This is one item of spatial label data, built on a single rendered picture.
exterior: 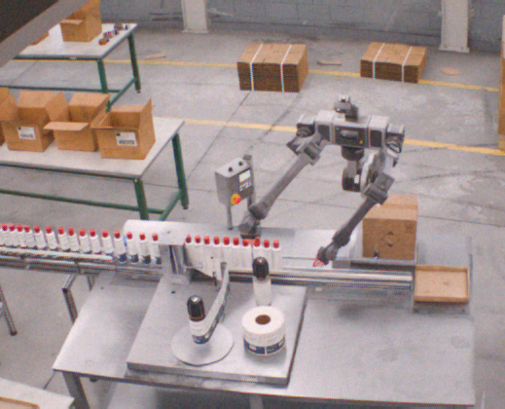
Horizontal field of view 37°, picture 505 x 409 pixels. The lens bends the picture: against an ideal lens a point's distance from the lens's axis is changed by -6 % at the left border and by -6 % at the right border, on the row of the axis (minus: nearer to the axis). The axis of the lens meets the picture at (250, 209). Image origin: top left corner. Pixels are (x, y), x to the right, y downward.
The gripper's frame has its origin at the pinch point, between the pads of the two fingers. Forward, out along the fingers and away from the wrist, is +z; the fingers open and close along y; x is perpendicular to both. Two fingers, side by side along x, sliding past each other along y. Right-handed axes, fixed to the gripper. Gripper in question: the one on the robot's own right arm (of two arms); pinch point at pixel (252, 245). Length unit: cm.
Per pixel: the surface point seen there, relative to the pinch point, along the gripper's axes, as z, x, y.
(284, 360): 32, -47, 21
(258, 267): 3.4, -12.5, 4.8
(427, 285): 35, 18, 90
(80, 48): 33, 358, -241
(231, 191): -19.5, 19.0, -12.9
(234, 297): 31.3, -3.1, -11.2
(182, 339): 31, -39, -31
